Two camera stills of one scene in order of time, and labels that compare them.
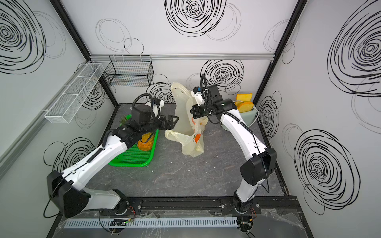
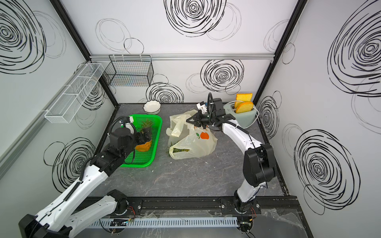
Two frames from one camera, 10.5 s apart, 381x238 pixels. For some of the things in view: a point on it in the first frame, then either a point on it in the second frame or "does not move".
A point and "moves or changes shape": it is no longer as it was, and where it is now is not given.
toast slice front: [244, 107] does not move
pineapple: [123, 120] moves or changes shape
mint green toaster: [250, 117] does not move
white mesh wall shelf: [64, 108] does not move
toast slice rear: [244, 97] does not move
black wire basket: [129, 70] does not move
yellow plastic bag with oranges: [189, 131] moves or changes shape
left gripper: [169, 125] → [148, 137]
